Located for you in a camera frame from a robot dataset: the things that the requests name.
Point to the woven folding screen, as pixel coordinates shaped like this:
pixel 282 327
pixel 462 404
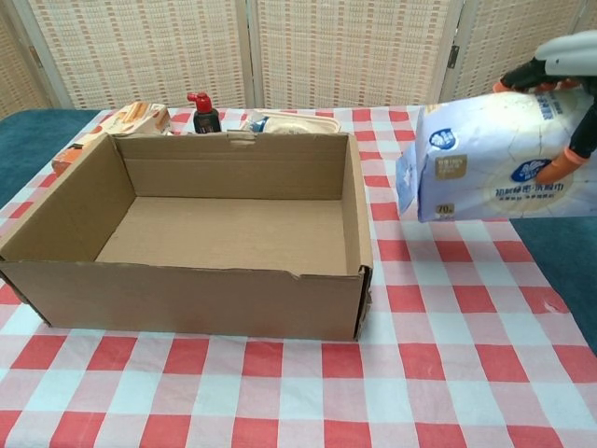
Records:
pixel 326 51

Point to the orange-tipped silver right robot hand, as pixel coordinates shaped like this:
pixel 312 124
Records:
pixel 569 56

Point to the dark sauce bottle red cap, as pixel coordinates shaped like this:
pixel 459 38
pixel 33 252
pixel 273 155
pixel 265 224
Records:
pixel 206 119

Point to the white bottle blue cap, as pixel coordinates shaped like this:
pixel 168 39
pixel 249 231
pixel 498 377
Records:
pixel 261 125

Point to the red white checked tablecloth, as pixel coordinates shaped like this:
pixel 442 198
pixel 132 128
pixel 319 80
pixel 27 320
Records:
pixel 443 326

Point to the beige plastic tray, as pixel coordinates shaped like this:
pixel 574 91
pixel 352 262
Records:
pixel 329 122

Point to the open brown cardboard box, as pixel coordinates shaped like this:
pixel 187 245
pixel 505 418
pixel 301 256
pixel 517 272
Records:
pixel 186 298

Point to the white blue tissue pack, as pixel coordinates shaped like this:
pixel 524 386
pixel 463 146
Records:
pixel 490 154

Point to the orange biscuit box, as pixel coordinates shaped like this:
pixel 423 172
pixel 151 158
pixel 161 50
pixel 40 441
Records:
pixel 140 116

